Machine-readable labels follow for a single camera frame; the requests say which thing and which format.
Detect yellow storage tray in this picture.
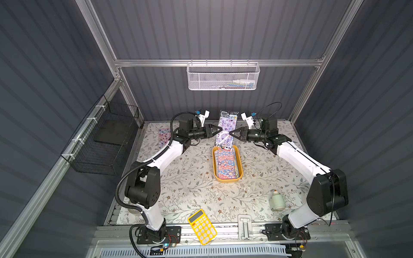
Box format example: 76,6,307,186
213,145,244,183

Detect purple sticker sheet black border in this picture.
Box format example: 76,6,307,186
215,110,239,149

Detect pink cat sticker sheet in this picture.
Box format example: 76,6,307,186
158,127,171,149

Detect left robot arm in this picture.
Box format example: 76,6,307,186
115,110,223,238

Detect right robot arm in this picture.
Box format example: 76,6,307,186
229,120,349,239

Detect colourful sticker sheet in tray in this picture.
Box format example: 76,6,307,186
214,148,239,180

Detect items in white basket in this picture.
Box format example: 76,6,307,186
211,79,256,90

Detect pale green bottle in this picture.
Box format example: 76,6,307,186
270,190,286,211

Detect yellow calculator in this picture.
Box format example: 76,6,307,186
188,209,217,246

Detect white tape roll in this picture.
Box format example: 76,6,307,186
127,208,141,216

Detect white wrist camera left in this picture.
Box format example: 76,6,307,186
195,110,210,127

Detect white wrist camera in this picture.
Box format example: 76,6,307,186
195,110,210,127
241,112,256,130

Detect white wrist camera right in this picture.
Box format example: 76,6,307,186
241,112,256,130

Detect white wire basket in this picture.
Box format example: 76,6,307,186
186,61,260,91

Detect white metal bracket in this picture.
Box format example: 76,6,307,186
238,215,252,240

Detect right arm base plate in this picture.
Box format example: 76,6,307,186
261,223,311,242

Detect black wire basket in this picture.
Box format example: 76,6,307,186
61,97,139,176

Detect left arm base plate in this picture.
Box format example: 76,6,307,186
134,226,182,245

